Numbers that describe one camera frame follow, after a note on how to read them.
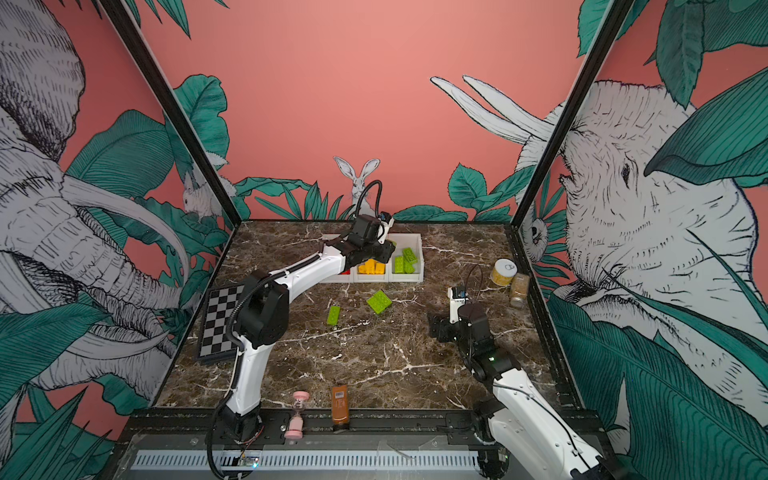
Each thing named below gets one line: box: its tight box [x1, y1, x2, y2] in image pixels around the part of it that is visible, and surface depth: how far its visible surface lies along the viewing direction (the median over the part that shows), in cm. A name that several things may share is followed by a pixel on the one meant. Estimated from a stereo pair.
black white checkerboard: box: [198, 284, 245, 362], surface depth 90 cm
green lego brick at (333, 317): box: [327, 306, 340, 326], surface depth 97 cm
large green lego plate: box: [366, 290, 393, 315], surface depth 100 cm
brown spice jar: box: [510, 273, 530, 308], surface depth 98 cm
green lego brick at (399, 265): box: [394, 256, 405, 274], surface depth 106 cm
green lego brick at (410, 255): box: [402, 247, 418, 264], surface depth 110 cm
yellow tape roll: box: [490, 258, 518, 287], surface depth 103 cm
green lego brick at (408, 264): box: [403, 256, 418, 274], surface depth 109 cm
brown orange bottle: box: [331, 385, 349, 425], surface depth 76 cm
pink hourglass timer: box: [284, 390, 310, 439], surface depth 76 cm
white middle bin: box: [352, 262, 389, 283], surface depth 103 cm
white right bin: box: [387, 233, 424, 283], surface depth 106 cm
